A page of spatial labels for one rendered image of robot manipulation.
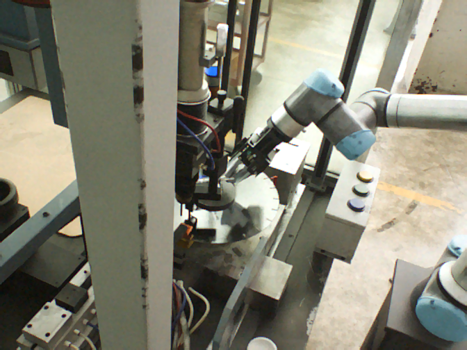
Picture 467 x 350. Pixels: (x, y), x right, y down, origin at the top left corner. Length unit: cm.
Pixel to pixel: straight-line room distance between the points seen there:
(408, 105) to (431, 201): 198
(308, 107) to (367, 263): 156
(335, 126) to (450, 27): 310
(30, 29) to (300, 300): 86
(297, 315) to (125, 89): 102
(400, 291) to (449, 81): 302
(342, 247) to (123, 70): 114
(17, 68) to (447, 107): 84
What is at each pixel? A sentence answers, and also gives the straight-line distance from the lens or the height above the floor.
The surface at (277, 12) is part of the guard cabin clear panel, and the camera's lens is 137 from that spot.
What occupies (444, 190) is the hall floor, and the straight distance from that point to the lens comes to 310.
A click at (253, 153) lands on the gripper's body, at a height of 110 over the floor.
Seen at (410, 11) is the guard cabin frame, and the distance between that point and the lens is 128.
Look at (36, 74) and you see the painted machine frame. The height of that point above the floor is 126.
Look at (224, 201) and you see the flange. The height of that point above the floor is 96.
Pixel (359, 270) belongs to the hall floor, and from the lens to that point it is 236.
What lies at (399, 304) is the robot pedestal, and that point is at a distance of 129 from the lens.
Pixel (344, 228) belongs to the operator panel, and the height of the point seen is 87.
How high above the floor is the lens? 169
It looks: 38 degrees down
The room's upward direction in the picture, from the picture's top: 7 degrees clockwise
